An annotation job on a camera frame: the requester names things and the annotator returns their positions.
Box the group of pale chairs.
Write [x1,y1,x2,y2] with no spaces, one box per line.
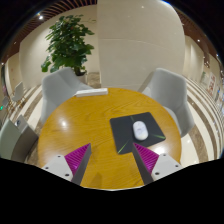
[1,81,26,113]

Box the white power strip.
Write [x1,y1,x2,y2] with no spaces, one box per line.
[73,87,109,98]

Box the white cartoon-print computer mouse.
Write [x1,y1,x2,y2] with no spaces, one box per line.
[132,120,149,141]

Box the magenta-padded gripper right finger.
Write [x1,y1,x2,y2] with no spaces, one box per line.
[131,142,184,186]

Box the green potted plant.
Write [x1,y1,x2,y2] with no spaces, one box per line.
[40,14,95,77]

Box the black green-streaked mouse pad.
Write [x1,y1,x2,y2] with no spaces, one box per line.
[109,111,167,156]

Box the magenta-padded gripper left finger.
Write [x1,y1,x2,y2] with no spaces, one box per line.
[41,143,92,186]

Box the grey shell chair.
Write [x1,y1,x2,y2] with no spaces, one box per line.
[137,67,196,138]
[40,67,94,124]

